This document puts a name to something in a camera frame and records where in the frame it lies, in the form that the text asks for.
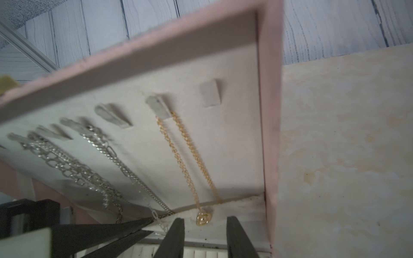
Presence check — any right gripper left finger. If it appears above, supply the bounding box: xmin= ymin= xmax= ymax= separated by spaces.
xmin=153 ymin=218 xmax=185 ymax=258

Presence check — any silver pendant necklace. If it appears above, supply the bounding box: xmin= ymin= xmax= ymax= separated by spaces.
xmin=79 ymin=125 xmax=175 ymax=233

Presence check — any gold jewelry chain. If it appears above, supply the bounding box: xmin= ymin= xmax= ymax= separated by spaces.
xmin=155 ymin=111 xmax=223 ymax=227

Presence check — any silver chain necklace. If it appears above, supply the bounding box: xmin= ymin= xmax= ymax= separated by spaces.
xmin=20 ymin=131 xmax=125 ymax=225

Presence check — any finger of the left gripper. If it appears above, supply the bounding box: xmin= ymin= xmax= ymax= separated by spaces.
xmin=51 ymin=218 xmax=154 ymax=258
xmin=80 ymin=230 xmax=153 ymax=258

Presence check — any left aluminium frame post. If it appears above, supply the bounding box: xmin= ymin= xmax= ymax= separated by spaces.
xmin=1 ymin=19 xmax=60 ymax=73

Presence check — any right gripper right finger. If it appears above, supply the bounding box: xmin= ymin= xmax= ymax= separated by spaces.
xmin=227 ymin=216 xmax=259 ymax=258

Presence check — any pink jewelry box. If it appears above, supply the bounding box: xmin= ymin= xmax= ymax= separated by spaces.
xmin=1 ymin=1 xmax=284 ymax=252

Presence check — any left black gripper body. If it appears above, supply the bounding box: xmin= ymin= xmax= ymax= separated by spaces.
xmin=1 ymin=199 xmax=75 ymax=239

